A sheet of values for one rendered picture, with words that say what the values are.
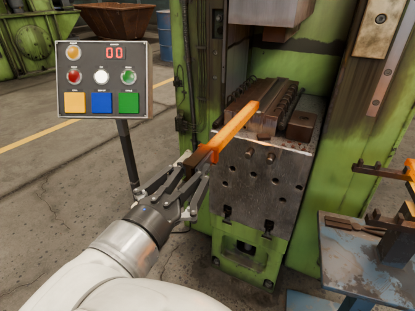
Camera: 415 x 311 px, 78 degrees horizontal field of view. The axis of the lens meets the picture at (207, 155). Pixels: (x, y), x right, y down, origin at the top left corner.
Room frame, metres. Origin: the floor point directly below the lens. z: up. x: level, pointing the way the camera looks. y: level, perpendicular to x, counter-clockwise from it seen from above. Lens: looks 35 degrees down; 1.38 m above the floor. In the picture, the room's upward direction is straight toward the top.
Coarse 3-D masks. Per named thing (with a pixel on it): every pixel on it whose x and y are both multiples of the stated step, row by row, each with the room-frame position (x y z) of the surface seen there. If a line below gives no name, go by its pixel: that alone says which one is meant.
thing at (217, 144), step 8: (248, 104) 0.74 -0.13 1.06; (256, 104) 0.74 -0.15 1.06; (240, 112) 0.68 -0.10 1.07; (248, 112) 0.68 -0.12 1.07; (232, 120) 0.62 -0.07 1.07; (240, 120) 0.62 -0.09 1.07; (224, 128) 0.57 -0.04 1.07; (232, 128) 0.57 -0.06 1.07; (240, 128) 0.61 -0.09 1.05; (216, 136) 0.53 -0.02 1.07; (224, 136) 0.53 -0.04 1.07; (232, 136) 0.56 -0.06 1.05; (200, 144) 0.48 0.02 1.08; (208, 144) 0.49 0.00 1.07; (216, 144) 0.49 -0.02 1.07; (224, 144) 0.52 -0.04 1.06; (200, 152) 0.44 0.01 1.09; (208, 152) 0.44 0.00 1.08; (216, 152) 0.45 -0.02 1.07; (192, 160) 0.41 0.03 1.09; (200, 160) 0.41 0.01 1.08; (216, 160) 0.46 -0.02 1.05; (192, 168) 0.40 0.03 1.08
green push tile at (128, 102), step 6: (120, 96) 0.89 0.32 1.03; (126, 96) 0.89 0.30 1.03; (132, 96) 0.89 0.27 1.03; (138, 96) 0.89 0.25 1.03; (120, 102) 0.88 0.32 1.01; (126, 102) 0.88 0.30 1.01; (132, 102) 0.87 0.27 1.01; (138, 102) 0.88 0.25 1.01; (120, 108) 0.87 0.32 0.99; (126, 108) 0.87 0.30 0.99; (132, 108) 0.87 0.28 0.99; (138, 108) 0.87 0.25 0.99
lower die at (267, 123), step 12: (252, 84) 1.17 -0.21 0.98; (264, 84) 1.14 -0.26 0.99; (288, 84) 1.13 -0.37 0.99; (240, 96) 1.01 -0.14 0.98; (252, 96) 0.99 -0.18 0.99; (276, 96) 0.97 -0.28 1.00; (288, 96) 0.98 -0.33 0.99; (228, 108) 0.90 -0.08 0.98; (240, 108) 0.87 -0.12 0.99; (264, 108) 0.85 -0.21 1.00; (228, 120) 0.87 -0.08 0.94; (252, 120) 0.83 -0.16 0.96; (264, 120) 0.81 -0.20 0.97; (276, 120) 0.80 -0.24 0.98; (264, 132) 0.81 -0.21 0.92; (276, 132) 0.81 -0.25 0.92
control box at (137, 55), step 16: (64, 48) 0.98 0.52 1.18; (80, 48) 0.98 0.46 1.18; (96, 48) 0.98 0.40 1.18; (112, 48) 0.98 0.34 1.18; (128, 48) 0.98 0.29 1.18; (144, 48) 0.98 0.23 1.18; (64, 64) 0.96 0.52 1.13; (80, 64) 0.95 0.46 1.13; (96, 64) 0.95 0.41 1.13; (112, 64) 0.95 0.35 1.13; (128, 64) 0.95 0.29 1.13; (144, 64) 0.95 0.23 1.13; (64, 80) 0.93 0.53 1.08; (80, 80) 0.92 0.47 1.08; (112, 80) 0.92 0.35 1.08; (144, 80) 0.92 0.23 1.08; (112, 96) 0.89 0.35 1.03; (144, 96) 0.89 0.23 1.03; (64, 112) 0.87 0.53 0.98; (112, 112) 0.87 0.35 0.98; (144, 112) 0.86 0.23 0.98
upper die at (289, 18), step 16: (240, 0) 0.87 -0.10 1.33; (256, 0) 0.85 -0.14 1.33; (272, 0) 0.83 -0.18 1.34; (288, 0) 0.81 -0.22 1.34; (304, 0) 0.90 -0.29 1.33; (240, 16) 0.87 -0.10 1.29; (256, 16) 0.84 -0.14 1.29; (272, 16) 0.82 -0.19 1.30; (288, 16) 0.80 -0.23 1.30; (304, 16) 0.96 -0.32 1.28
